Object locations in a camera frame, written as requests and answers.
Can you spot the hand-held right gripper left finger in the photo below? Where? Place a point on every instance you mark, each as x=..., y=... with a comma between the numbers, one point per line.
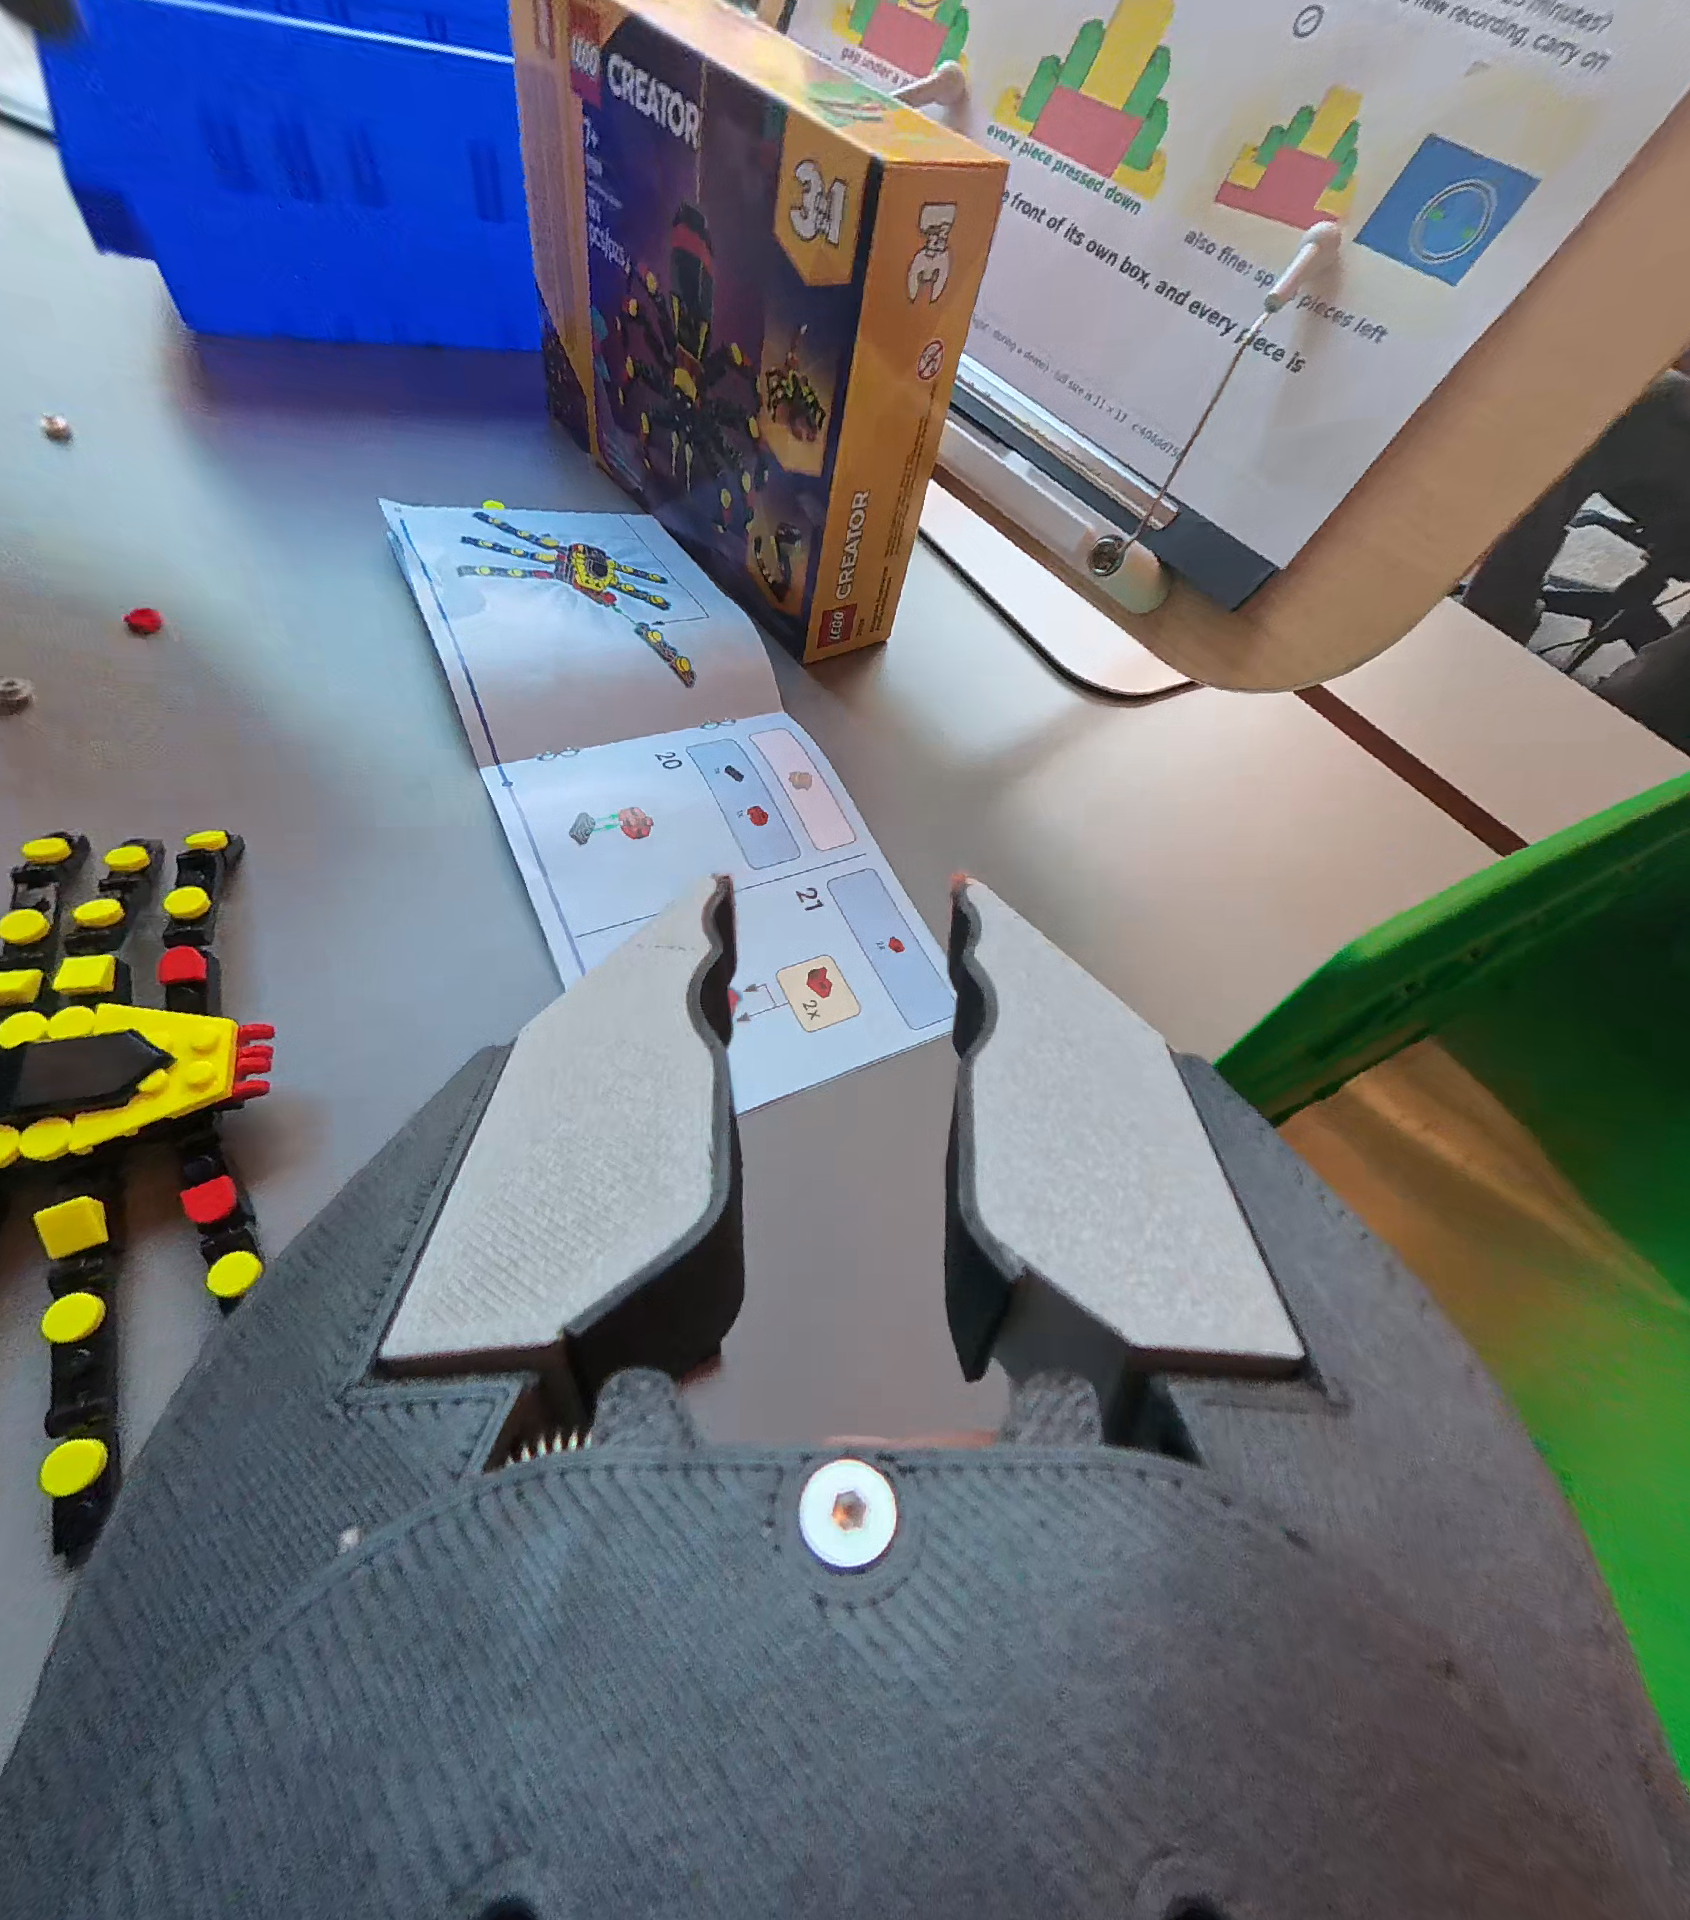
x=569, y=1185

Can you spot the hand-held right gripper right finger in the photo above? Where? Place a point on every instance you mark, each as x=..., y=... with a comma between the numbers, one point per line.
x=1114, y=1185

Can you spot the blue plastic bin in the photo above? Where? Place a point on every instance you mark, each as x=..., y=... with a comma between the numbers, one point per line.
x=304, y=180

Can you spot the black yellow lego spider model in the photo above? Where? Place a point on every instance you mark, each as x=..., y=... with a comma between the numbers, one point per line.
x=111, y=1068

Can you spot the lego instruction booklet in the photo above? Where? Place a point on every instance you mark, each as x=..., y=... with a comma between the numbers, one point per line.
x=561, y=661

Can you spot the lego set box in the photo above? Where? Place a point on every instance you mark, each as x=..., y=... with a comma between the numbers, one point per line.
x=725, y=301

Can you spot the green plastic bin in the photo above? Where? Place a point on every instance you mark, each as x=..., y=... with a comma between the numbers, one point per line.
x=1654, y=1050

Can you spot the white stand base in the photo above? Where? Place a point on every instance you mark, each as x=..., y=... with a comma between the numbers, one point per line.
x=995, y=600

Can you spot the wooden display board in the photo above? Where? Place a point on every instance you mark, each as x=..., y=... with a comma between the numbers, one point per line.
x=1535, y=495

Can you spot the instruction poster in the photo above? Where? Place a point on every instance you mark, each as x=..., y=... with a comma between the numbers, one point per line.
x=1235, y=344

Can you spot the black office chair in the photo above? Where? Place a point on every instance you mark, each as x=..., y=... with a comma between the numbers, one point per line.
x=1685, y=524

